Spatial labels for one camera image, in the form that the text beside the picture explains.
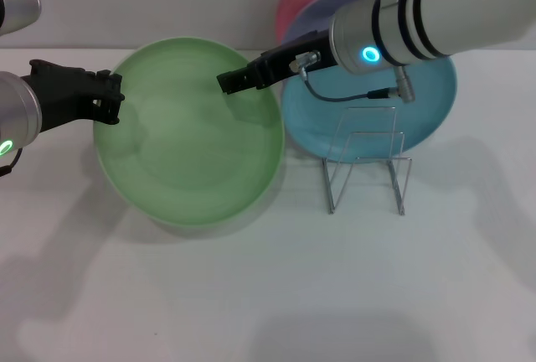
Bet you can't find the grey right arm cable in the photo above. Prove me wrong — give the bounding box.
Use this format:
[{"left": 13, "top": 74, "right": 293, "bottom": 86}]
[{"left": 291, "top": 50, "right": 414, "bottom": 106}]

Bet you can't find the green round plate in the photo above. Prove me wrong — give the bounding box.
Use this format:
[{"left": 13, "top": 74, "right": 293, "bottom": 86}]
[{"left": 92, "top": 36, "right": 286, "bottom": 228}]

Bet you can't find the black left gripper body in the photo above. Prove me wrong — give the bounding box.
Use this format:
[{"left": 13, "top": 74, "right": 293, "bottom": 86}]
[{"left": 21, "top": 59, "right": 101, "bottom": 133}]

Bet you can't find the purple round plate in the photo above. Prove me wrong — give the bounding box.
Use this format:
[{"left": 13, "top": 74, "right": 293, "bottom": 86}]
[{"left": 283, "top": 0, "right": 380, "bottom": 44}]

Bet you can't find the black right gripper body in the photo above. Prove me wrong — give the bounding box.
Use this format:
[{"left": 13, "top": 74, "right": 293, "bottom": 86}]
[{"left": 250, "top": 29, "right": 338, "bottom": 91}]

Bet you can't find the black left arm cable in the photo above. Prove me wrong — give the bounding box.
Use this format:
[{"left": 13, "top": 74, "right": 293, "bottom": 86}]
[{"left": 0, "top": 147, "right": 24, "bottom": 178}]

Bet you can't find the silver wire plate rack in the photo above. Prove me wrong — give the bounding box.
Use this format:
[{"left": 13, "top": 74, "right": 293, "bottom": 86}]
[{"left": 321, "top": 106, "right": 414, "bottom": 217}]

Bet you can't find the teal blue round plate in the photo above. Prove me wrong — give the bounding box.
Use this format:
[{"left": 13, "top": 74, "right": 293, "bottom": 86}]
[{"left": 279, "top": 54, "right": 459, "bottom": 165}]

